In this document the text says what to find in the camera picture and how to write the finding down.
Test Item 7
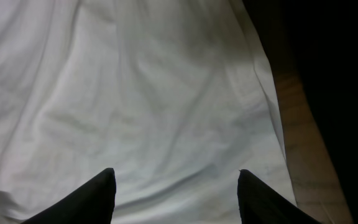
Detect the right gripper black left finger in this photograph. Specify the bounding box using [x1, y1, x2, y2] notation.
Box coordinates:
[23, 168, 116, 224]

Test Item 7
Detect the white t-shirt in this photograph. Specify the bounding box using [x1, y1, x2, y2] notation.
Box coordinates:
[0, 0, 295, 223]

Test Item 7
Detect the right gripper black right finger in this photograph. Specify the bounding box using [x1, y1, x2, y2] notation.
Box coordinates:
[237, 169, 318, 224]

